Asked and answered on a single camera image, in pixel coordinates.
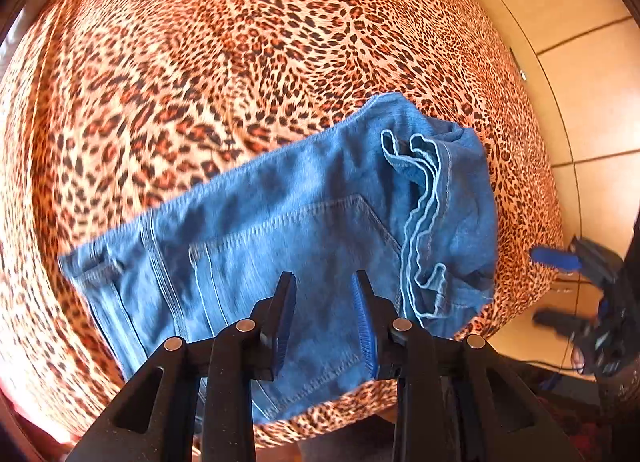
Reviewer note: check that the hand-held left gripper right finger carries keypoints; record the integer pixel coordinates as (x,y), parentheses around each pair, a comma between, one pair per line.
(365,327)

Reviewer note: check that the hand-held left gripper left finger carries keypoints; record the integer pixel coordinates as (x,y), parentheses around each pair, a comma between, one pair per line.
(282,322)

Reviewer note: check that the person's dark floral clothing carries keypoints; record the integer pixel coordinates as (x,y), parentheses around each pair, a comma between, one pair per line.
(575,422)

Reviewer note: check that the leopard print blanket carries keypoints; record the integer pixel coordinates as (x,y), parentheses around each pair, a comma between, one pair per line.
(200,67)

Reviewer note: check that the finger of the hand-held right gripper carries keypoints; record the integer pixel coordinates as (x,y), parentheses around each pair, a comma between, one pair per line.
(552,258)
(560,320)

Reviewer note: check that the blue denim pants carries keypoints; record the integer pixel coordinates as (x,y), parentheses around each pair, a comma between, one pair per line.
(280,222)

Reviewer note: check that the light wooden wardrobe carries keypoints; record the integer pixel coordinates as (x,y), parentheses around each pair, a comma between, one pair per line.
(590,92)

